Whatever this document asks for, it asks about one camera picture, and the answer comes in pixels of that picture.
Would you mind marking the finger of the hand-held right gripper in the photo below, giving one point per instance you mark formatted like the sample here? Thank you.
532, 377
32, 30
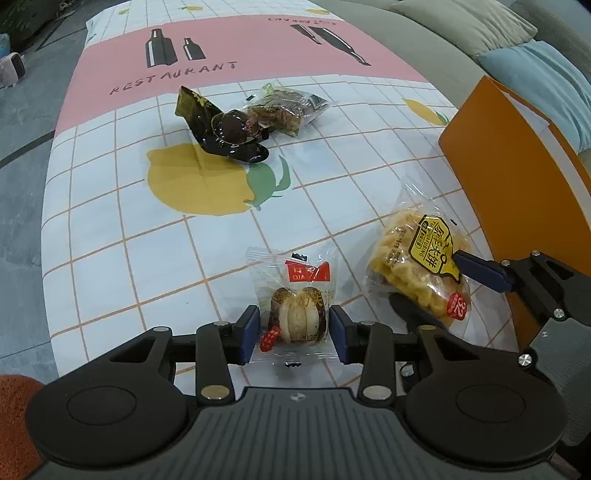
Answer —
480, 270
411, 311

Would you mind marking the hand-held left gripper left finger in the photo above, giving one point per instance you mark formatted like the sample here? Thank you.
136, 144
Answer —
249, 334

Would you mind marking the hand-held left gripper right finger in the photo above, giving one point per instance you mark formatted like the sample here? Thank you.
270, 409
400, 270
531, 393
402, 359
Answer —
337, 337

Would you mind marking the small sandwich biscuit packet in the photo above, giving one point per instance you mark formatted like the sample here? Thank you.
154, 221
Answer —
295, 314

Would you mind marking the yellow waffle cracker packet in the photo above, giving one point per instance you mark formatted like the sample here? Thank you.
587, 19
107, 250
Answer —
406, 258

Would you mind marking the orange cardboard box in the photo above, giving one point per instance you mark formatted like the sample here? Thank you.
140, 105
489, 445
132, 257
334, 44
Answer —
498, 184

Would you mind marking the person's left forearm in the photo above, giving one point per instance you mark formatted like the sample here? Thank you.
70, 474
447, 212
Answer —
18, 415

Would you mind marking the clear packet of dark snacks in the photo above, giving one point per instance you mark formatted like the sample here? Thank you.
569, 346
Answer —
281, 110

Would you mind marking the printed checked tablecloth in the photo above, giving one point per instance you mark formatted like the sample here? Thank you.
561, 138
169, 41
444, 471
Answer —
138, 230

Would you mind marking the dark brown snack packet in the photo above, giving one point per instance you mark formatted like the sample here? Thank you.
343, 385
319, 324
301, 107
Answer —
231, 134

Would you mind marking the blue pillow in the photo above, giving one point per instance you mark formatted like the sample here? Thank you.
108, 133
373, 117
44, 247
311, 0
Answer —
540, 74

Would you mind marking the grey-green sofa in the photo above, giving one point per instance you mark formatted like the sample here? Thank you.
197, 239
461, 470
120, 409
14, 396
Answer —
415, 37

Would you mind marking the light grey pillow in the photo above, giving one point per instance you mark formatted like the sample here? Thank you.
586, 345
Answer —
461, 23

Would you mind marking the small pink white heater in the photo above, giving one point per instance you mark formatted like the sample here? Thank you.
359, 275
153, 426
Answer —
11, 67

